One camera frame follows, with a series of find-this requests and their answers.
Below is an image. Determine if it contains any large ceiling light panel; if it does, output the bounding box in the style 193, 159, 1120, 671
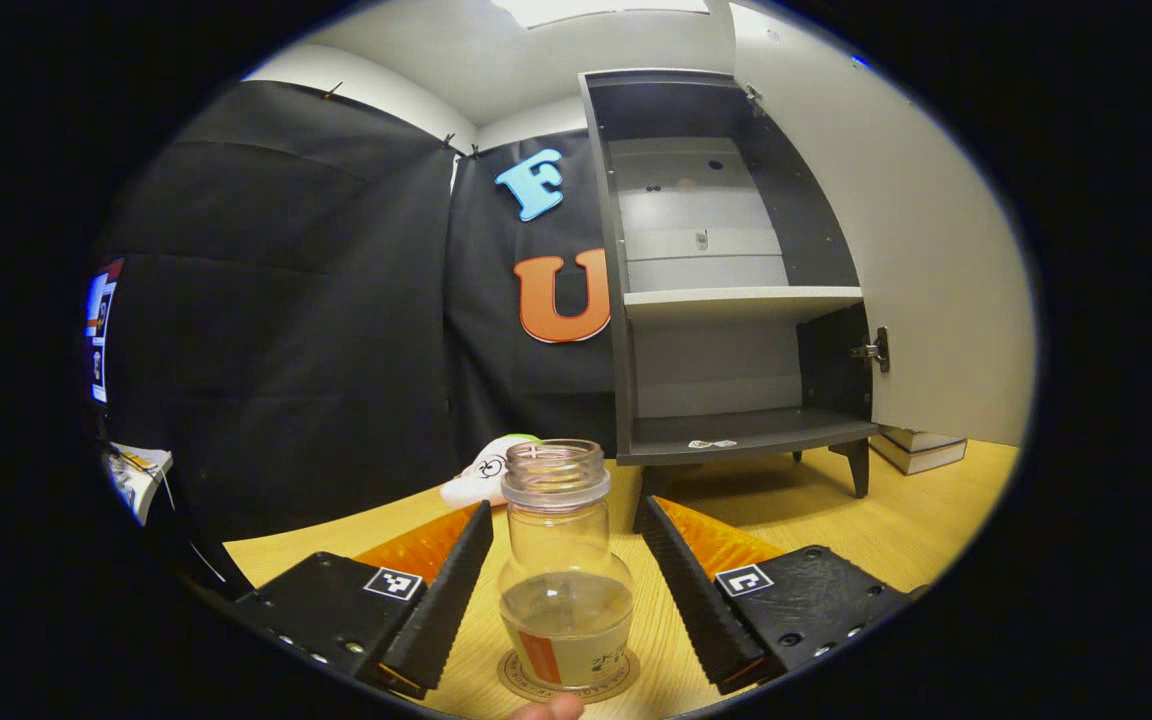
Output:
491, 0, 712, 29

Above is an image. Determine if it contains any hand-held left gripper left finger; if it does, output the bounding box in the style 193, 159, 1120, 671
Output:
234, 500, 495, 699

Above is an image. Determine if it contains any dark grey cabinet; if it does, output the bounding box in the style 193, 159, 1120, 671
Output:
579, 68, 882, 499

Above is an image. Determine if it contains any thick pale book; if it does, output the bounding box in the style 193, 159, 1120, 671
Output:
870, 433, 969, 476

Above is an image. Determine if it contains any round brown coaster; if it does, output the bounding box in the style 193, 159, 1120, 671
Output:
496, 648, 641, 704

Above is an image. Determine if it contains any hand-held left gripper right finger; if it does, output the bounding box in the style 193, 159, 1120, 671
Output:
633, 495, 912, 696

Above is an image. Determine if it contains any beige cabinet door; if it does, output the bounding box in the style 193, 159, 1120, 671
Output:
731, 0, 1037, 448

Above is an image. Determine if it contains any metal door hinge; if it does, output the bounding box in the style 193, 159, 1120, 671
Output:
849, 326, 891, 374

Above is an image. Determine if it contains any black backdrop cloth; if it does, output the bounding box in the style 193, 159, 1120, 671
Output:
86, 80, 627, 546

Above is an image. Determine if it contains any pink plush toy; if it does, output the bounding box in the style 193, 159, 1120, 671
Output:
439, 434, 543, 511

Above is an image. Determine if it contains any white device with cables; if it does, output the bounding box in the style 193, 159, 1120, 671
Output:
104, 443, 175, 527

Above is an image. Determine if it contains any clear glass bottle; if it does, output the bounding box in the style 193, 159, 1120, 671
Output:
498, 439, 635, 691

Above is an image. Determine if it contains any white cabinet shelf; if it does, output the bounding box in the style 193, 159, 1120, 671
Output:
622, 286, 865, 321

